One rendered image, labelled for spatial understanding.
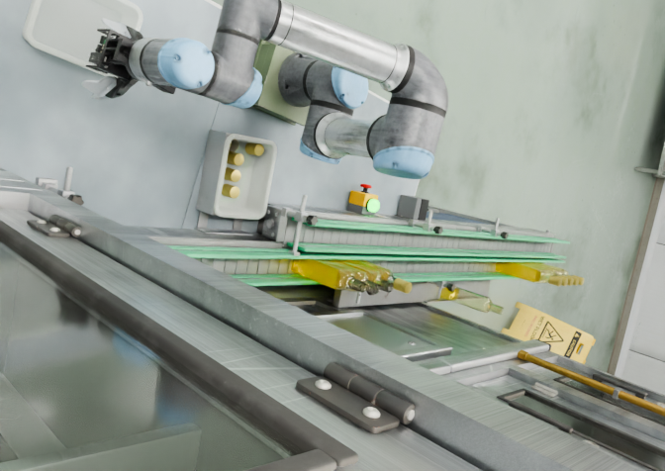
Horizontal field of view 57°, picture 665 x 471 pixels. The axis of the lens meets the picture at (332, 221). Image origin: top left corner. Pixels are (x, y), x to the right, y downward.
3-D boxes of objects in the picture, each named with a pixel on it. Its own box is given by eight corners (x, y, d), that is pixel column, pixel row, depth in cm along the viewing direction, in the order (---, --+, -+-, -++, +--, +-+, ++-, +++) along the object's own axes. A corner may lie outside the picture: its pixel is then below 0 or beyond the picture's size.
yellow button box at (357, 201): (345, 209, 209) (361, 214, 204) (349, 188, 209) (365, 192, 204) (359, 211, 214) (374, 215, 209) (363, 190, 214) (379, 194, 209)
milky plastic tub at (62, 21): (32, -39, 127) (47, -42, 121) (129, 10, 144) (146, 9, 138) (8, 42, 127) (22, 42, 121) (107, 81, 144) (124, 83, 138)
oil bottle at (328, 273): (290, 271, 179) (341, 292, 164) (293, 252, 178) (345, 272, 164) (304, 270, 183) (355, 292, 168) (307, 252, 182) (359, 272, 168)
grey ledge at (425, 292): (318, 299, 204) (341, 309, 197) (323, 273, 203) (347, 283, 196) (468, 291, 273) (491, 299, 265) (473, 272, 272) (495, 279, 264)
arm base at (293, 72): (291, 41, 168) (315, 42, 161) (327, 69, 178) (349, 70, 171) (269, 90, 167) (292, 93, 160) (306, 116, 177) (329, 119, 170)
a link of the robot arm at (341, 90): (342, 66, 169) (378, 69, 160) (331, 114, 170) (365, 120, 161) (312, 52, 161) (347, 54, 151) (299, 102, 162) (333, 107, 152)
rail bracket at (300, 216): (273, 248, 172) (303, 259, 163) (284, 190, 170) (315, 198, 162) (281, 248, 174) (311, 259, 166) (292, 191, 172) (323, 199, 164)
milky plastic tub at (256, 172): (196, 210, 167) (214, 217, 161) (210, 129, 164) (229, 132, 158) (246, 214, 179) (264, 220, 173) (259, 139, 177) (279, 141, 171)
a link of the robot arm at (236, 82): (275, 51, 106) (225, 29, 98) (259, 114, 107) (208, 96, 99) (248, 49, 112) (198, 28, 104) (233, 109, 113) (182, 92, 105)
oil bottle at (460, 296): (436, 295, 237) (495, 317, 219) (441, 281, 238) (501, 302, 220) (443, 298, 241) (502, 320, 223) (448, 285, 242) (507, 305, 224)
